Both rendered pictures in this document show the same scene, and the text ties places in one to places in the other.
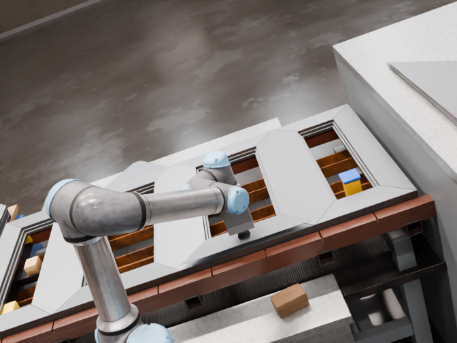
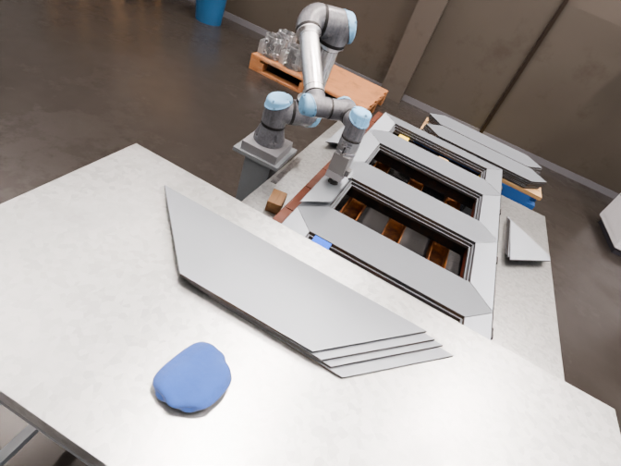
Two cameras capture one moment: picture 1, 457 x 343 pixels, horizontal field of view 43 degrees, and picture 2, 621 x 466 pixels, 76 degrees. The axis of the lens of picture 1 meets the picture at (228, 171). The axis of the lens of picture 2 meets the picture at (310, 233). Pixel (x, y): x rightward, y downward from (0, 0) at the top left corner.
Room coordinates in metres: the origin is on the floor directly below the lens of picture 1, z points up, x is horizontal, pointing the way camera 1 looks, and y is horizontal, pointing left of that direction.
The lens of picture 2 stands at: (1.71, -1.31, 1.67)
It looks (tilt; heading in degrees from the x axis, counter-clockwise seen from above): 39 degrees down; 97
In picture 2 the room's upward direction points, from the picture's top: 23 degrees clockwise
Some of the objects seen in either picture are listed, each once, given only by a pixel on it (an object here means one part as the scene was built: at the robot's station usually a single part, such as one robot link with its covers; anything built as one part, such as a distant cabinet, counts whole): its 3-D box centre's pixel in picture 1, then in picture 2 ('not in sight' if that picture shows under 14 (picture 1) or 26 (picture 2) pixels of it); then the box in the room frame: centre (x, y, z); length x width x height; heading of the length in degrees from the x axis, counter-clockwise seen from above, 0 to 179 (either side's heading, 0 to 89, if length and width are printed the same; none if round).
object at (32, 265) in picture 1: (32, 265); not in sight; (1.98, 0.84, 0.79); 0.06 x 0.05 x 0.04; 177
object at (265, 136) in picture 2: not in sight; (271, 130); (1.15, 0.35, 0.78); 0.15 x 0.15 x 0.10
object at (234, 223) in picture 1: (235, 209); (343, 164); (1.57, 0.02, 0.96); 0.10 x 0.09 x 0.16; 176
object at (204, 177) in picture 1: (200, 191); (343, 110); (1.48, 0.09, 1.12); 0.11 x 0.11 x 0.08; 37
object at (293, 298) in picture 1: (289, 300); (275, 202); (1.38, -0.04, 0.71); 0.10 x 0.06 x 0.05; 99
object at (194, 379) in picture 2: not in sight; (196, 376); (1.60, -1.01, 1.07); 0.12 x 0.10 x 0.03; 79
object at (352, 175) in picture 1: (349, 177); (319, 246); (1.64, -0.37, 0.88); 0.06 x 0.06 x 0.02; 87
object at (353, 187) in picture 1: (356, 201); not in sight; (1.64, -0.37, 0.78); 0.05 x 0.05 x 0.19; 87
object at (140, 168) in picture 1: (128, 177); (527, 245); (2.47, 0.44, 0.77); 0.45 x 0.20 x 0.04; 87
